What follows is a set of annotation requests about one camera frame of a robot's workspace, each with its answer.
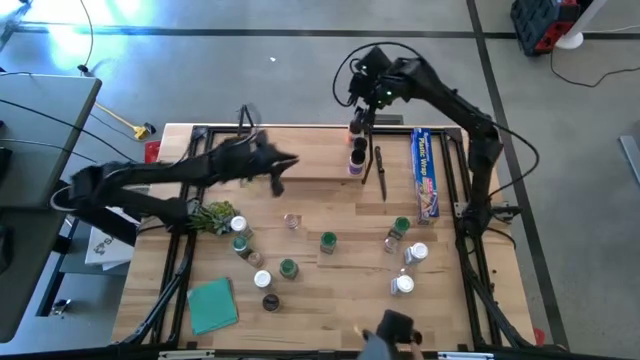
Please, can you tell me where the black floor cable with plug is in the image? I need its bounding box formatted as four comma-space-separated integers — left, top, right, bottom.
77, 0, 96, 76

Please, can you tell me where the purple label black-lid spice jar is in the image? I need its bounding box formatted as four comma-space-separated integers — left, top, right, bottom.
348, 149, 368, 178

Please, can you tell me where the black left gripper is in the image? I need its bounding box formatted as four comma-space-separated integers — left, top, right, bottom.
219, 130, 301, 197

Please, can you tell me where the wooden shelf with black frame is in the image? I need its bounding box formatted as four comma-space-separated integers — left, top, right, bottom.
234, 103, 375, 187

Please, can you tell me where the white floor stand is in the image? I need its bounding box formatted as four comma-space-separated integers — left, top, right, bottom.
554, 0, 609, 51

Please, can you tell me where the green succulent plant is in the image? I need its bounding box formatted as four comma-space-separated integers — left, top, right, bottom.
188, 199, 240, 236

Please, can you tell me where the light grey desk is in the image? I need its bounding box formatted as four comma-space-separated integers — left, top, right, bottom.
0, 73, 103, 209

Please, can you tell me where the green folded cloth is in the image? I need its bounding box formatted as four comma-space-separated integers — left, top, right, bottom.
186, 277, 240, 336

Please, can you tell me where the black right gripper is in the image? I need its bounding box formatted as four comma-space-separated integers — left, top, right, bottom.
348, 45, 401, 134

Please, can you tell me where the black kitchen knife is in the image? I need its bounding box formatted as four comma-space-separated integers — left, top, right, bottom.
374, 145, 389, 203

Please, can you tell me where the silver metal bracket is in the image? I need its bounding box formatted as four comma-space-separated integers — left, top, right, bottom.
158, 349, 216, 360
437, 351, 495, 360

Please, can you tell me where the black desk cable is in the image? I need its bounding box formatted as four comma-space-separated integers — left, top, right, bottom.
0, 97, 146, 166
0, 137, 99, 164

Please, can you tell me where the dark blue red toolbox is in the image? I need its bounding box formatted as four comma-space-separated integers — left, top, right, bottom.
509, 0, 581, 57

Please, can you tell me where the yellow plug with cord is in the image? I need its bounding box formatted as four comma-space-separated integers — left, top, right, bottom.
94, 102, 151, 141

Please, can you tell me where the blue plastic wrap box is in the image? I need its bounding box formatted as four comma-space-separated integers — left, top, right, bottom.
409, 127, 441, 226

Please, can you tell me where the white cardboard box with logo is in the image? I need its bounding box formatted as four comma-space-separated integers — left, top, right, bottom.
83, 207, 142, 272

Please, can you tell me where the dark grey desk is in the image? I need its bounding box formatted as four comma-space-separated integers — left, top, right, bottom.
0, 207, 69, 344

